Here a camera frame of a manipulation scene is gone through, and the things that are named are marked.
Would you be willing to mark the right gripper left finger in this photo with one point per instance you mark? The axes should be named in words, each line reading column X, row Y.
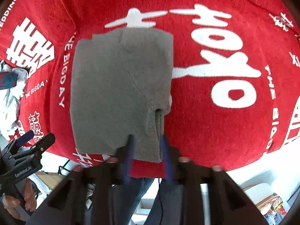
column 67, row 202

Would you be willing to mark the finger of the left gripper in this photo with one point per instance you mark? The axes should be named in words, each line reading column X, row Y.
column 43, row 144
column 21, row 141

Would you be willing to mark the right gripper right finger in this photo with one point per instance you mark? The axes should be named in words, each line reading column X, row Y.
column 209, row 194

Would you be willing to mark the grey knit sweater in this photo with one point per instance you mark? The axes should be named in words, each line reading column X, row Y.
column 120, row 86

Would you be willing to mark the cardboard box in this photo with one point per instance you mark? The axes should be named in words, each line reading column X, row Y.
column 51, row 180

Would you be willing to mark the colourful snack packet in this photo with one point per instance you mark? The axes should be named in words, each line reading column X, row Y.
column 272, row 205

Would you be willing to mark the white floral cloth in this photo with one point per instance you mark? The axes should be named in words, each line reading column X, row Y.
column 10, row 100

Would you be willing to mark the blue jeans legs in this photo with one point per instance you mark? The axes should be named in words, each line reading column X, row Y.
column 165, row 204

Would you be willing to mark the dark plaid garment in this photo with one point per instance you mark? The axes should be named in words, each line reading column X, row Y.
column 8, row 80

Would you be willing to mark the red printed blanket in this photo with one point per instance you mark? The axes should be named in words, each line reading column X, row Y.
column 234, row 94

